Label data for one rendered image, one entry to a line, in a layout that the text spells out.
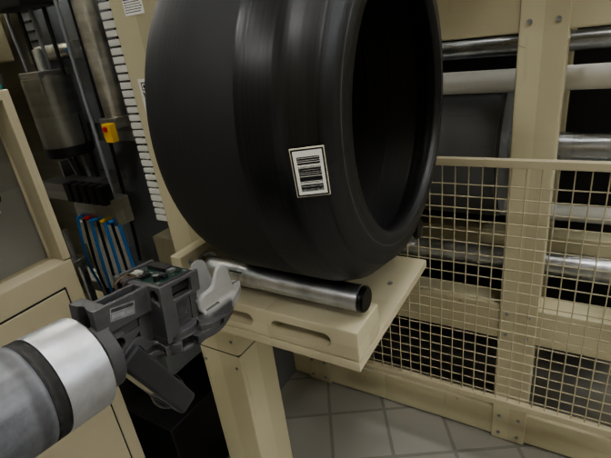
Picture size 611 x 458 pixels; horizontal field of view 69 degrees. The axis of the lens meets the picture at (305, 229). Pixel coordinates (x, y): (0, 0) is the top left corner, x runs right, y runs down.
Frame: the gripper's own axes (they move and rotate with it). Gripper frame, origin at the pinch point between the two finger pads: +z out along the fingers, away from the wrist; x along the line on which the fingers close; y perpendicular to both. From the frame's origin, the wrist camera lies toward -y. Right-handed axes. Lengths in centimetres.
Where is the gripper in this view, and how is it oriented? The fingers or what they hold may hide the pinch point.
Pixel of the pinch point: (232, 291)
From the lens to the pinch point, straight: 59.1
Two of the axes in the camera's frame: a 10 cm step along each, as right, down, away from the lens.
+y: -0.6, -9.5, -3.1
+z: 5.1, -2.9, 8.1
